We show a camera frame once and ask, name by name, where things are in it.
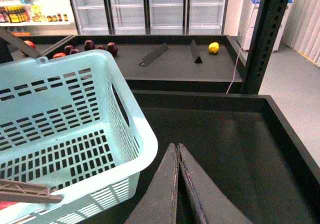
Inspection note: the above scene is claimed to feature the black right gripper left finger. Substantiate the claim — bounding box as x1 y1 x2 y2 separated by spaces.
125 143 179 224

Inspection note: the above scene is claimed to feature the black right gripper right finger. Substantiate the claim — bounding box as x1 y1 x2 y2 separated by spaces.
177 144 251 224

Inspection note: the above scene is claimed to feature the light blue plastic basket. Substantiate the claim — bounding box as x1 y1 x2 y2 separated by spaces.
0 50 158 224

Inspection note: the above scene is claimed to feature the dark red apple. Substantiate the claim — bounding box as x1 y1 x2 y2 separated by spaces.
106 42 118 57

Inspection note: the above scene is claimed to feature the black triangular divider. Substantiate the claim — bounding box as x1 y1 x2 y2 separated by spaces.
190 39 203 64

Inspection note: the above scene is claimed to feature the black metal divider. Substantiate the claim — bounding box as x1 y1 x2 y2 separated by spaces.
139 42 169 67

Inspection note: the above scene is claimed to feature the yellow lemon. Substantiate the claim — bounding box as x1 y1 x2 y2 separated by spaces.
208 42 220 55

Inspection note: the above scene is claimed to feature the small red fruit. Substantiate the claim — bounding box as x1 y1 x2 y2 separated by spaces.
96 45 106 50

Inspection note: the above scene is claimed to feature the dark red plum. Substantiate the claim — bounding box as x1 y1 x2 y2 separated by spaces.
83 40 96 51

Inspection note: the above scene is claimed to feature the dark red fruit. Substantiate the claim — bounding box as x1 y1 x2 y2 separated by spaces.
69 48 80 55

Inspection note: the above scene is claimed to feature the dark purple fruit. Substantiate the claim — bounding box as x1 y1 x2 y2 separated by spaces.
64 45 75 56

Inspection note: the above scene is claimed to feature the orange red fruit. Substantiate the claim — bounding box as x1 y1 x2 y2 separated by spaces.
52 52 66 59

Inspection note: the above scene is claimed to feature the white chest freezer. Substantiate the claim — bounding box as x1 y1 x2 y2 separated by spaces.
236 0 293 53

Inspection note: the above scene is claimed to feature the glass door refrigerator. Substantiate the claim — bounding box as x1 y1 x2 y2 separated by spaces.
71 0 228 36

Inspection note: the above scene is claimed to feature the grocery shelf with bottles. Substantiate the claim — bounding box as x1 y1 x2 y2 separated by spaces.
0 0 78 37

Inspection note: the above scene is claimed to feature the black shelf upright post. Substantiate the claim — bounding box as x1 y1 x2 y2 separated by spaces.
241 0 289 95

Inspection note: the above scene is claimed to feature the pink cable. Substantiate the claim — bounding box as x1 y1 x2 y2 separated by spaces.
226 0 265 94

